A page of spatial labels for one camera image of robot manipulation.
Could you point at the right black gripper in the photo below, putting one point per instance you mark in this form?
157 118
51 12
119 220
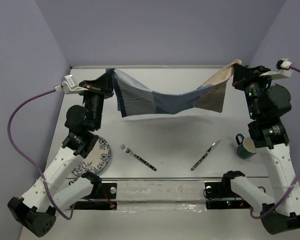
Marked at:
244 75

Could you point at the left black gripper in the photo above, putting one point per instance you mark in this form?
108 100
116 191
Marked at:
105 83

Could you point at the blue beige plaid cloth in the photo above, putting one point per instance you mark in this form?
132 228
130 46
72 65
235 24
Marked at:
134 98

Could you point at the silver fork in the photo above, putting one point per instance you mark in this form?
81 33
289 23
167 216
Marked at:
130 152

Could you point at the dark teal cup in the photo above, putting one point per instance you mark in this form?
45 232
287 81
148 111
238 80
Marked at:
245 147

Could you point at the blue floral ceramic plate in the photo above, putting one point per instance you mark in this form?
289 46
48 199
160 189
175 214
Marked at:
96 161

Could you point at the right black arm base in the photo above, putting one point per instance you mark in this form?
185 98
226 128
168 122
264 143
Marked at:
217 198

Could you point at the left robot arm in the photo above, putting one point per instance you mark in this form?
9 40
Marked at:
37 209

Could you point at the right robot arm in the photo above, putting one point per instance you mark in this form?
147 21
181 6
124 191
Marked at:
280 213

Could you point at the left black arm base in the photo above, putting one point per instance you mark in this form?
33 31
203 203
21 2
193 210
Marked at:
104 199

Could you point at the silver table knife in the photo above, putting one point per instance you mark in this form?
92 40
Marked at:
207 152

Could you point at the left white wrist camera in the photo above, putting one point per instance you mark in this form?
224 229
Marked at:
69 86

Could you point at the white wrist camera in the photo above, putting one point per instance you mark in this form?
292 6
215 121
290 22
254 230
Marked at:
69 86
283 70

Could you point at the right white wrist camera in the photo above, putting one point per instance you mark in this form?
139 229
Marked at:
283 70

